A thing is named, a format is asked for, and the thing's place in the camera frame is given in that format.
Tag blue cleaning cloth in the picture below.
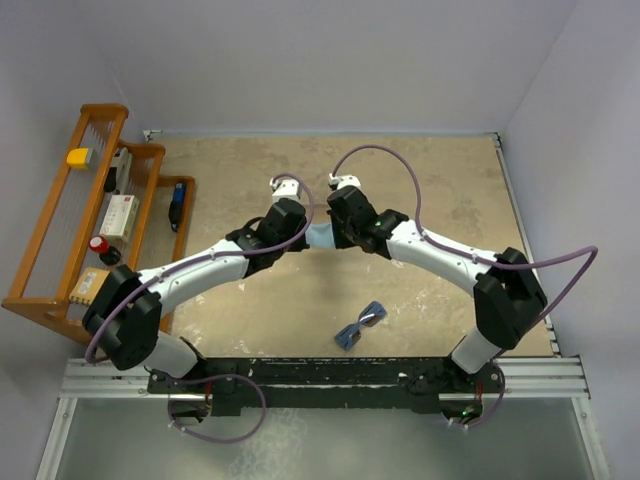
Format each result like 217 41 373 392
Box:
305 222 336 249

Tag blue sunglasses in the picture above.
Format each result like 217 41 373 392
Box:
334 301 387 351

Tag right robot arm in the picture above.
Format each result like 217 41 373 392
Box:
327 186 548 391

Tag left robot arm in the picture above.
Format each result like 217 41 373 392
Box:
82 199 310 392

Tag blue black utility knife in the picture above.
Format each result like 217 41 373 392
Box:
168 182 187 233

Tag white red box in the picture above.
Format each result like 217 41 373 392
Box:
99 194 139 242

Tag grey black stapler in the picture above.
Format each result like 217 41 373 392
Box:
103 147 132 195

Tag wooden tiered shelf rack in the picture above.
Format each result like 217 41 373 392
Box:
1 103 196 345

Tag yellow grey eraser block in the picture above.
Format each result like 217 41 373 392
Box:
66 147 98 170

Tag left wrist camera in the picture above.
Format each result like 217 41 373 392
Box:
270 178 302 203

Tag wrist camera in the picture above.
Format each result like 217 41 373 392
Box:
328 173 361 191
270 178 302 203

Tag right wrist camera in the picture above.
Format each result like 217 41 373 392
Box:
328 173 361 191

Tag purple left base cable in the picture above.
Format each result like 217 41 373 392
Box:
166 373 269 444

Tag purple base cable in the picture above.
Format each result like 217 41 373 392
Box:
166 373 269 444
447 362 507 434

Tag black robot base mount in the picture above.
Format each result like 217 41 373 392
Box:
145 357 505 419

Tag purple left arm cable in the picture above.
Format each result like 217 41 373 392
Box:
83 172 315 364

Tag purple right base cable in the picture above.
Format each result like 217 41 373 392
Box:
447 362 507 434

